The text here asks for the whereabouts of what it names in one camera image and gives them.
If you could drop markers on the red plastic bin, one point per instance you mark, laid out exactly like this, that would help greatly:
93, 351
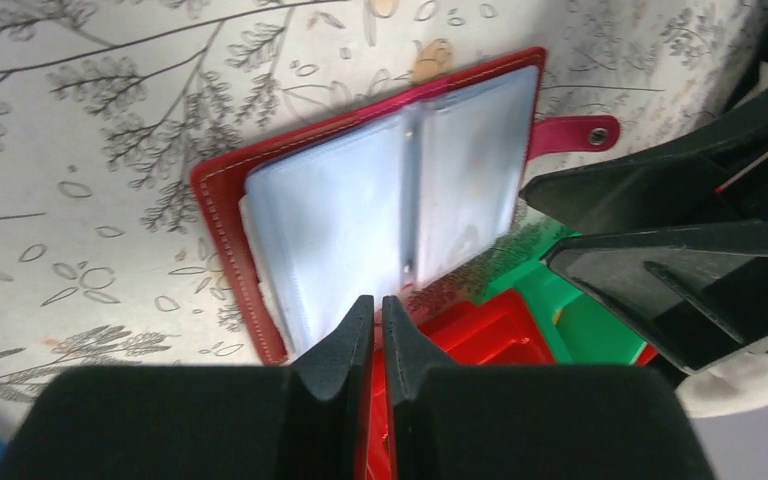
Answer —
647, 354
500, 331

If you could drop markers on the green plastic bin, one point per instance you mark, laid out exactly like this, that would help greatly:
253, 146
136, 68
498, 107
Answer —
576, 328

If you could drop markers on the red leather card holder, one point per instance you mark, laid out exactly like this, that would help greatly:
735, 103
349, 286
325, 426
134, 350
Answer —
381, 200

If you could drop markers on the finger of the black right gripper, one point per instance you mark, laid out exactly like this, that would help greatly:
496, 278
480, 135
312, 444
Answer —
666, 185
698, 294

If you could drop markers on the floral patterned table mat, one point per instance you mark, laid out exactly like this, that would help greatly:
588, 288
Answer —
106, 106

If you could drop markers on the left red plastic bin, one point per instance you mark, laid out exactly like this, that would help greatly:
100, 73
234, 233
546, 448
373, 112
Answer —
500, 331

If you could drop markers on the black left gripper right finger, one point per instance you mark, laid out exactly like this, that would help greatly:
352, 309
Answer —
452, 421

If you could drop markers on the right red plastic bin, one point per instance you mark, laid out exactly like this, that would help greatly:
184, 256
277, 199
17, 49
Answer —
647, 354

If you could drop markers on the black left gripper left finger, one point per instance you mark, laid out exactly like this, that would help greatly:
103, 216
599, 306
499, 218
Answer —
305, 420

